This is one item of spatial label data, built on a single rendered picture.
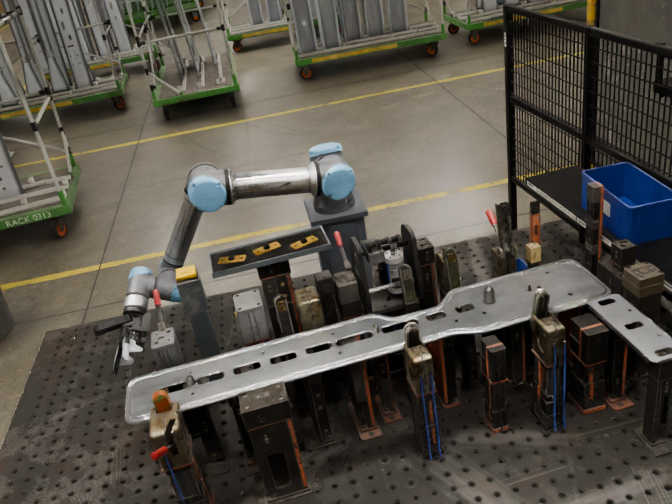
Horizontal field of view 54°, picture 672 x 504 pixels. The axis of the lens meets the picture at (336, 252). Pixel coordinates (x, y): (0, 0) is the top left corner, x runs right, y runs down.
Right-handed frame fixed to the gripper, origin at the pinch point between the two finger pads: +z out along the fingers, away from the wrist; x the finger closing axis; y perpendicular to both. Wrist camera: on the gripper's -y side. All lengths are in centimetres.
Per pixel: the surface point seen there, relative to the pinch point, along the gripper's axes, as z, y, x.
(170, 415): 26, 6, -48
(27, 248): -188, -35, 301
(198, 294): -17.5, 15.3, -27.2
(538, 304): -2, 87, -94
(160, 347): 2.3, 5.6, -29.4
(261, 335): -3, 32, -39
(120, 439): 19.2, 6.1, 10.4
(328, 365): 10, 45, -57
